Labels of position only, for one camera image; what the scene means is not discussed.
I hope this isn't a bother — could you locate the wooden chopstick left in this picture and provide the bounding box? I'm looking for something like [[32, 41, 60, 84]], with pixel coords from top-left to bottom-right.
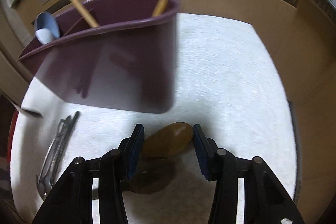
[[70, 0, 100, 28]]

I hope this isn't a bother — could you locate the metal spoon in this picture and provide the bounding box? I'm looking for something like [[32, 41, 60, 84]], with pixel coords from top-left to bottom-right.
[[52, 111, 80, 187], [37, 115, 72, 200]]

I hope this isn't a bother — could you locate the light blue plastic spoon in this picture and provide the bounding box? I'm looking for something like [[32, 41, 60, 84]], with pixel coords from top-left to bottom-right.
[[34, 12, 60, 45]]

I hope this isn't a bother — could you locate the brown wooden spoon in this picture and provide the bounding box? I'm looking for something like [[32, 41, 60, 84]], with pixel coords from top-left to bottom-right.
[[141, 122, 194, 159]]

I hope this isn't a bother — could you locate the purple plastic utensil caddy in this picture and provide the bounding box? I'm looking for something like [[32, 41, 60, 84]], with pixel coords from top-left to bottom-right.
[[18, 0, 180, 114]]

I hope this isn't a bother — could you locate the white lace tablecloth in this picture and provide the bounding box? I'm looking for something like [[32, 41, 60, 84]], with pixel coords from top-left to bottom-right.
[[10, 14, 297, 222]]

